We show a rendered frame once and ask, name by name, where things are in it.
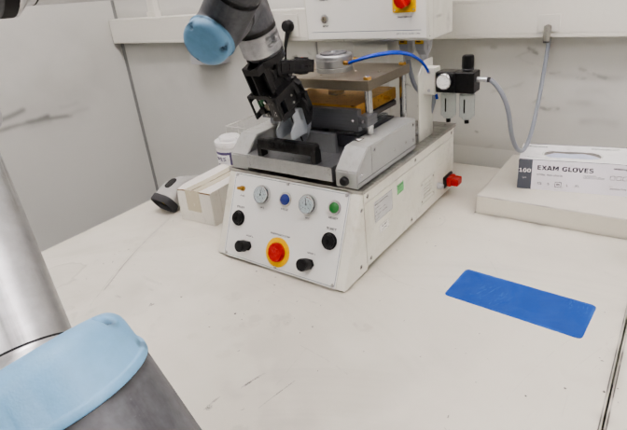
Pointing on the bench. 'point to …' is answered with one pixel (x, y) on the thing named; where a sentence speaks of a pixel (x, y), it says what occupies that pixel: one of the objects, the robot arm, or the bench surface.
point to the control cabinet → (382, 13)
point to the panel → (288, 227)
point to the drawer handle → (289, 147)
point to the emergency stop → (276, 252)
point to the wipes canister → (226, 147)
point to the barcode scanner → (168, 198)
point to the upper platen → (351, 99)
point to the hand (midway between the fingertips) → (303, 134)
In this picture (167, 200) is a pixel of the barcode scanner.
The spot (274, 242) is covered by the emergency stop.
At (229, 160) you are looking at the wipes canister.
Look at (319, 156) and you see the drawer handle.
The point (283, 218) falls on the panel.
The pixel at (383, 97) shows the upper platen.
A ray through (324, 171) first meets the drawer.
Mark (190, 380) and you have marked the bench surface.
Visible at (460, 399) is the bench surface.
